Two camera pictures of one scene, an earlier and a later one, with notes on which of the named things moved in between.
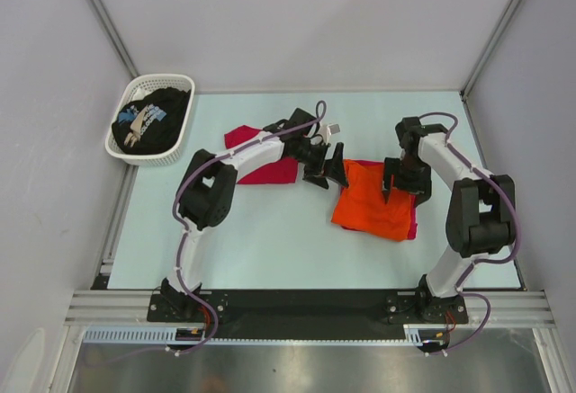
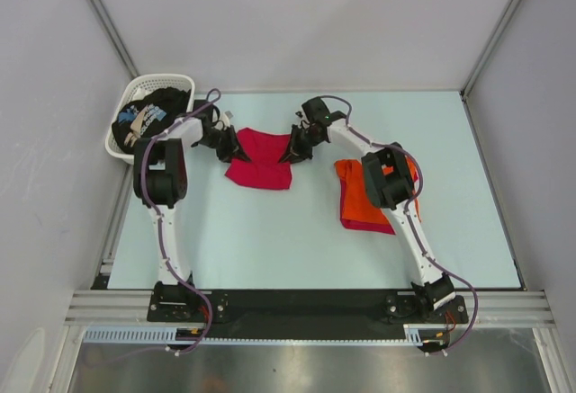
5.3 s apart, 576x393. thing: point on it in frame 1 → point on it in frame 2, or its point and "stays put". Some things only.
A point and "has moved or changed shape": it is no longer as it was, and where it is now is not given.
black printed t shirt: x=150 y=124 stays put
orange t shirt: x=361 y=205 has moved or changed shape
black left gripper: x=333 y=169 → x=233 y=150
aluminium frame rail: x=102 y=308 stays put
